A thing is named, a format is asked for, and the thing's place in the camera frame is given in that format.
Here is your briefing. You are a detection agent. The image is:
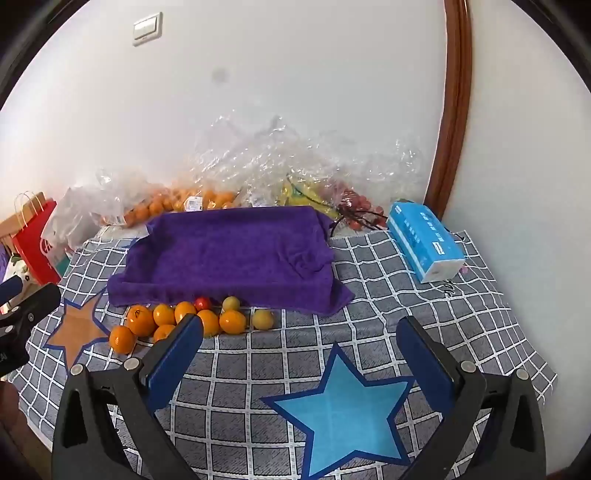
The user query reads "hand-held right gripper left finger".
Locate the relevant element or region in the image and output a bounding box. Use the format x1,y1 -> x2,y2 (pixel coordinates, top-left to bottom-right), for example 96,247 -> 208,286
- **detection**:
51,314 -> 204,480

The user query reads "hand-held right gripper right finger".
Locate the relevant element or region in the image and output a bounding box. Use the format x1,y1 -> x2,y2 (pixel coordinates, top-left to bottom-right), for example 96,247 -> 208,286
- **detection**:
396,316 -> 548,480

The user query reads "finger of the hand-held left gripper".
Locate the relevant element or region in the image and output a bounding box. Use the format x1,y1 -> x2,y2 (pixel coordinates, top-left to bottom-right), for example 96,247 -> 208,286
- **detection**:
0,277 -> 24,306
0,282 -> 62,347

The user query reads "orange mandarin with stem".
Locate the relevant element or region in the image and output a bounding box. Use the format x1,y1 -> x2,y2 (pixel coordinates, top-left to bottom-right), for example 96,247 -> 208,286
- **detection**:
126,305 -> 156,336

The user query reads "heap of small red fruits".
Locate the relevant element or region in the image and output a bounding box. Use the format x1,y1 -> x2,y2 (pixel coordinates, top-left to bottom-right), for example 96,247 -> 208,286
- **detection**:
330,182 -> 389,230

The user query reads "white spotted cloth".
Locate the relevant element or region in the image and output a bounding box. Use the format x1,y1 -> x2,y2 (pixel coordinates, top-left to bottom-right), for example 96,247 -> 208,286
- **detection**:
4,256 -> 35,283

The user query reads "red paper bag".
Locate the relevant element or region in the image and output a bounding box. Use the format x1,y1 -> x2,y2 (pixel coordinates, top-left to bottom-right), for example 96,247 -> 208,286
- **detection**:
11,199 -> 63,284

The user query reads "brown paper bag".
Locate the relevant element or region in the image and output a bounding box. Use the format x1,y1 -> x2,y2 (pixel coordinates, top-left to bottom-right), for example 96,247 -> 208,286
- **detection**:
0,190 -> 49,237

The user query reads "white plastic bag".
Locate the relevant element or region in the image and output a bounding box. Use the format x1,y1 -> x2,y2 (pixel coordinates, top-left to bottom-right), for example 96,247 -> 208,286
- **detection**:
41,185 -> 121,259

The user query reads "grey checked star blanket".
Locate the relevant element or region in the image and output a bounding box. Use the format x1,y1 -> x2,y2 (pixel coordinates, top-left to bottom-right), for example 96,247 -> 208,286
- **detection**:
9,226 -> 559,480

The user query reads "blue tissue pack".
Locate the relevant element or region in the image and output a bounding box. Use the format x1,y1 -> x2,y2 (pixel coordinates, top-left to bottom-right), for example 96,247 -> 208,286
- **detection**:
387,200 -> 466,284

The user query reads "purple towel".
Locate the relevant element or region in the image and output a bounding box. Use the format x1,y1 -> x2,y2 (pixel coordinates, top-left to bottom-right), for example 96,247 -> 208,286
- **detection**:
107,206 -> 355,315

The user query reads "heap of small mandarins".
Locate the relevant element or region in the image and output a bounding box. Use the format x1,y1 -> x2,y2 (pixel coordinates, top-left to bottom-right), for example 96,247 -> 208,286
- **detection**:
121,189 -> 178,227
173,182 -> 238,212

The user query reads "crumpled clear plastic bag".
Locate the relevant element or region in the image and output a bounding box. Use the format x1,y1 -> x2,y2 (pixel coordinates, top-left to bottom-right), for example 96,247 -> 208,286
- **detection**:
323,134 -> 430,229

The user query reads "yellow banana bunch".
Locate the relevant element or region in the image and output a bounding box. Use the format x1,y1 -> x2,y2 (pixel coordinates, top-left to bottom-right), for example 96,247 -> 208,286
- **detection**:
277,178 -> 340,220

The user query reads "clear bag with white label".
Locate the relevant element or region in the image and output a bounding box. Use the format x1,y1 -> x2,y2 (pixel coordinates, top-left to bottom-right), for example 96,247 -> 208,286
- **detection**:
173,115 -> 287,213

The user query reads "crumpled clear banana bag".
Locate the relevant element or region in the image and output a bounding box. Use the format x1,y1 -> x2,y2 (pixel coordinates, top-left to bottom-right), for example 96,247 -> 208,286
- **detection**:
240,115 -> 352,217

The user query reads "black cable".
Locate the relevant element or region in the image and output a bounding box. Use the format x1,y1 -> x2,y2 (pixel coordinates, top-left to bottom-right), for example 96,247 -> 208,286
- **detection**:
330,203 -> 389,237

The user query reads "brown wooden door frame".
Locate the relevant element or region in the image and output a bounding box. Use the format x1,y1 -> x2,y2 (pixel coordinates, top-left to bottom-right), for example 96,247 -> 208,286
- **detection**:
424,0 -> 474,217

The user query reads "white wall switch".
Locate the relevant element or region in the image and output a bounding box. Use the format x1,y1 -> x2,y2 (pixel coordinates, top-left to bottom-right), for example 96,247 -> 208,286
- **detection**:
132,13 -> 163,47

